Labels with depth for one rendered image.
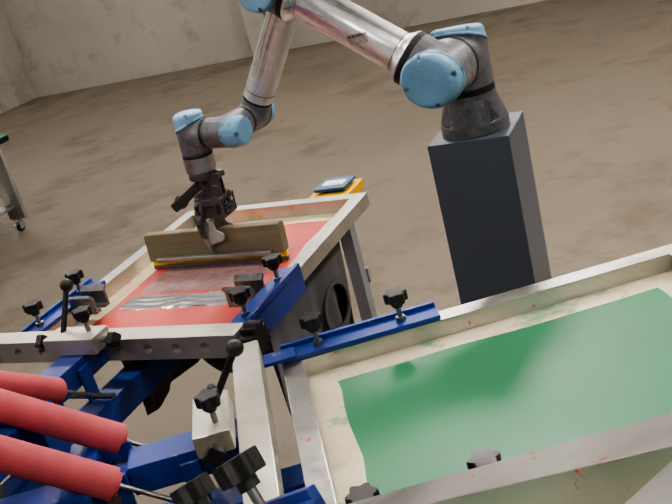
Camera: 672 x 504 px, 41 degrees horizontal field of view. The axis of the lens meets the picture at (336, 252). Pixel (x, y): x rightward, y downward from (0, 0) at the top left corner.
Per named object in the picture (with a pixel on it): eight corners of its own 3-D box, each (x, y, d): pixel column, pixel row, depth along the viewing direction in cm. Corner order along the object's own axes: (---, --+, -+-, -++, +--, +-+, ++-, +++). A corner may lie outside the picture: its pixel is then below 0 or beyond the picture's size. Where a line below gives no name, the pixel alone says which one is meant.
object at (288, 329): (337, 341, 258) (305, 225, 245) (365, 340, 254) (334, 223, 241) (269, 437, 220) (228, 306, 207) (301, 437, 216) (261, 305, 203)
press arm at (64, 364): (86, 362, 188) (78, 341, 186) (109, 361, 185) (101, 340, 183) (33, 409, 173) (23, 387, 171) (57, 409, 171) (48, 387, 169)
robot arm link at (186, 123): (191, 115, 213) (163, 118, 217) (203, 159, 217) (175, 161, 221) (210, 105, 219) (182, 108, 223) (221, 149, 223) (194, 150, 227)
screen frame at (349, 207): (191, 222, 272) (188, 211, 271) (370, 204, 248) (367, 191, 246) (23, 360, 207) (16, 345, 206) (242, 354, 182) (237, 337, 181)
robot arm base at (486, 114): (515, 113, 204) (508, 70, 200) (503, 134, 191) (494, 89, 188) (451, 122, 210) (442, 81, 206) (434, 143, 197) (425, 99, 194)
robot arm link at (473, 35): (502, 74, 199) (491, 12, 194) (482, 91, 188) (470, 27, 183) (451, 80, 205) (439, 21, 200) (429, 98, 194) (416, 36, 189)
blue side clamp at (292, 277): (287, 290, 209) (279, 263, 207) (307, 289, 207) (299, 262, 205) (228, 358, 185) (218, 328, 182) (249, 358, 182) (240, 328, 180)
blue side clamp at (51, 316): (97, 302, 233) (88, 277, 231) (113, 301, 231) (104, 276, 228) (22, 363, 208) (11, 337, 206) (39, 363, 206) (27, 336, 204)
